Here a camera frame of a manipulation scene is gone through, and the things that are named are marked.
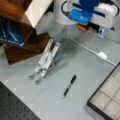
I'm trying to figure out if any white cabinet block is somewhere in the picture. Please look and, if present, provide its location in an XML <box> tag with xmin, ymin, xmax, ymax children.
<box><xmin>25</xmin><ymin>0</ymin><xmax>53</xmax><ymax>28</ymax></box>

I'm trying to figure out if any wooden shelf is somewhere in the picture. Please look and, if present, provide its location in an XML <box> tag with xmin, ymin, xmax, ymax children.
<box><xmin>0</xmin><ymin>0</ymin><xmax>53</xmax><ymax>65</ymax></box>

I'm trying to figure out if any black pen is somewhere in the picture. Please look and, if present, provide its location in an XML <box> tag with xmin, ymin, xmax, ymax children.
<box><xmin>62</xmin><ymin>75</ymin><xmax>76</xmax><ymax>99</ymax></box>

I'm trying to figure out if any grey compartment tray box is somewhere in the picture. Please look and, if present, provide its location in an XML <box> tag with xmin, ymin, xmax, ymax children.
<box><xmin>87</xmin><ymin>63</ymin><xmax>120</xmax><ymax>120</ymax></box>

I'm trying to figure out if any white cable with adapter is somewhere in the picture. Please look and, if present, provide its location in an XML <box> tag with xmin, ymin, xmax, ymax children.
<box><xmin>69</xmin><ymin>37</ymin><xmax>118</xmax><ymax>66</ymax></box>

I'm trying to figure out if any orange small object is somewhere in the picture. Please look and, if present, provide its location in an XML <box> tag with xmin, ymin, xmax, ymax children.
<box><xmin>78</xmin><ymin>26</ymin><xmax>87</xmax><ymax>32</ymax></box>

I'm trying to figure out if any blue book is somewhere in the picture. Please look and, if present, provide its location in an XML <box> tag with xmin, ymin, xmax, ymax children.
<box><xmin>0</xmin><ymin>17</ymin><xmax>25</xmax><ymax>46</ymax></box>

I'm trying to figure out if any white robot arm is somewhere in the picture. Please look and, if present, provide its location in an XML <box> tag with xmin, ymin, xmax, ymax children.
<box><xmin>61</xmin><ymin>0</ymin><xmax>120</xmax><ymax>33</ymax></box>

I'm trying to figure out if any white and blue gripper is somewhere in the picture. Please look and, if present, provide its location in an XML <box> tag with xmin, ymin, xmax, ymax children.
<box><xmin>60</xmin><ymin>0</ymin><xmax>119</xmax><ymax>36</ymax></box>

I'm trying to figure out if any silver folding laptop stand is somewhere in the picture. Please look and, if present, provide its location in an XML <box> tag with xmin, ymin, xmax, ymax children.
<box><xmin>29</xmin><ymin>39</ymin><xmax>60</xmax><ymax>84</ymax></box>

